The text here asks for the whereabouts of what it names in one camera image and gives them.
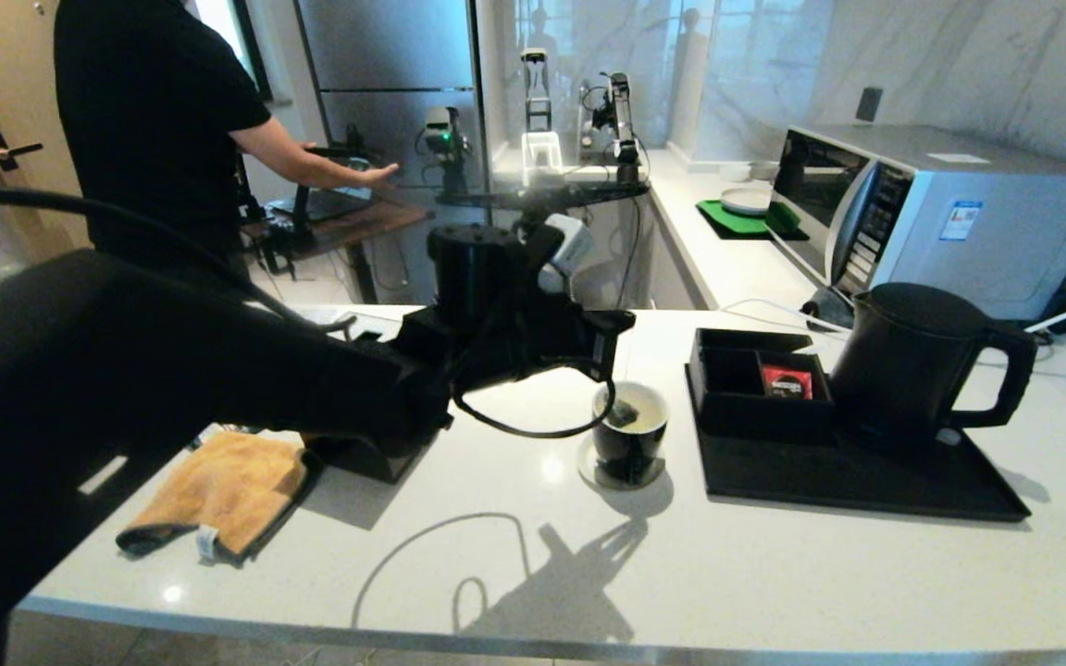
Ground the left wrist camera housing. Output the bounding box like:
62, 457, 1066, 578
538, 215, 598, 297

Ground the black electric kettle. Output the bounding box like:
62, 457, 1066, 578
829, 282, 1041, 454

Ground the green mat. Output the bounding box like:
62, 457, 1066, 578
697, 198, 809, 241

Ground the orange microfibre cloth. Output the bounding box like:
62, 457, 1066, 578
117, 432, 324, 565

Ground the white plate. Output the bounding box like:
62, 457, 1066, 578
720, 186, 775, 217

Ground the red coffee sachet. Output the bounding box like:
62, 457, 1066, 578
763, 364, 817, 401

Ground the black mug white inside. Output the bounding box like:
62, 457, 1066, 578
591, 380, 671, 484

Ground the person in black shirt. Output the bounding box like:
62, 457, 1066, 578
54, 0, 401, 288

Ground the grey refrigerator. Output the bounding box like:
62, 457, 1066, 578
295, 0, 497, 306

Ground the grey kitchen base cabinet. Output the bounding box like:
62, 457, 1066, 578
649, 190, 717, 311

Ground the black compartment sachet box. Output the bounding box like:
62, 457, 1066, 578
688, 328, 837, 443

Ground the dark framed window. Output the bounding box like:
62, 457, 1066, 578
195, 0, 273, 103

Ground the black cube tissue box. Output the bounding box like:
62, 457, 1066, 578
306, 430, 428, 484

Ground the brown wooden desk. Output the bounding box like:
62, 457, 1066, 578
260, 199, 435, 304

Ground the open laptop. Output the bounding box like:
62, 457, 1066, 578
269, 153, 377, 223

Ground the white round saucer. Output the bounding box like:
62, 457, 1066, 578
577, 437, 667, 491

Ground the silver microwave oven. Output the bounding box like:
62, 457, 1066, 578
767, 125, 1066, 320

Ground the black rectangular serving tray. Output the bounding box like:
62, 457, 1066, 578
687, 370, 1035, 524

